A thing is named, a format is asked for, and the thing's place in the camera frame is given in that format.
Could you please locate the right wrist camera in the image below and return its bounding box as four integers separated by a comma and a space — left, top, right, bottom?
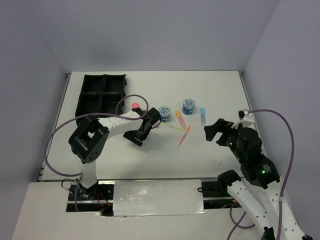
231, 109, 255, 130

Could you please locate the black four-compartment organizer tray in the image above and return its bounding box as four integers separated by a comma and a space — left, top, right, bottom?
75, 74, 127, 117

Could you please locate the blue jar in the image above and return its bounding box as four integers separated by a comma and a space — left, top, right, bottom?
158, 105, 171, 123
182, 98, 196, 115

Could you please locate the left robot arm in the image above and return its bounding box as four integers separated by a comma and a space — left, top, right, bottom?
68, 107, 161, 200

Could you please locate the orange thin pen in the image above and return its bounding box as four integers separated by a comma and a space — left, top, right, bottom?
178, 125, 191, 147

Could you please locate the pink-capped small bottle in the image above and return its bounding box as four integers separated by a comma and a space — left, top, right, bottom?
131, 102, 140, 110

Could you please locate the yellow thin pen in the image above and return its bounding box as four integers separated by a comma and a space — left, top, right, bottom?
161, 122, 186, 132

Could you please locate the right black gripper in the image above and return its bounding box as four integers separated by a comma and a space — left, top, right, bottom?
203, 116, 245, 161

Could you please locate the silver foil plate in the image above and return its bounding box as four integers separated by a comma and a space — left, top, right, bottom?
113, 179, 205, 217

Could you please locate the orange-capped pink highlighter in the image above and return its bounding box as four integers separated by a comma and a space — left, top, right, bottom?
175, 110, 187, 129

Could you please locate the blue highlighter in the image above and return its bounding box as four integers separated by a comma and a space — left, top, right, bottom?
200, 107, 206, 127

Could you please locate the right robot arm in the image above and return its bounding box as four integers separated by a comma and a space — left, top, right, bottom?
204, 118, 311, 240

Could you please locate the blue jar left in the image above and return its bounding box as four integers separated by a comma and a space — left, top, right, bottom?
158, 105, 171, 123

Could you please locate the blue jar right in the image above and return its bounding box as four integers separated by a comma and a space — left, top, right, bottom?
182, 98, 196, 115

